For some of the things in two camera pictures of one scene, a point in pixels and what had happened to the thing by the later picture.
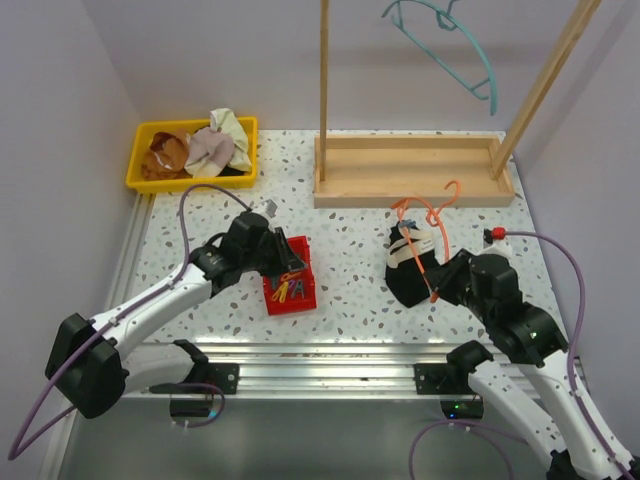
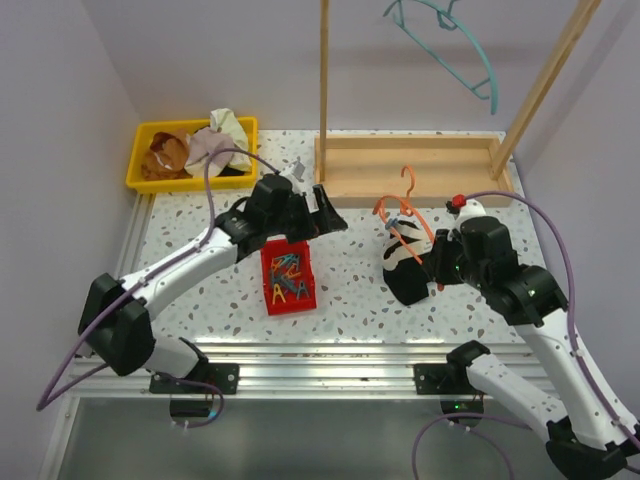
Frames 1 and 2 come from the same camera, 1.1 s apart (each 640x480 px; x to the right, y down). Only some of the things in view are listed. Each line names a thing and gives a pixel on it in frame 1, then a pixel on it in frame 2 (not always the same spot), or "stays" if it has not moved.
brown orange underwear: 167,158 stays
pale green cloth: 226,122 stays
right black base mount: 437,379 stays
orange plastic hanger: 434,219 → 407,204
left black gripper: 284,256 → 315,225
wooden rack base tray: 376,170 stays
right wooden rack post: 544,85 stays
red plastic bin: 295,289 stays
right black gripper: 442,277 → 435,264
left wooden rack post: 323,81 stays
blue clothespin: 408,222 → 391,222
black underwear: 411,257 stays
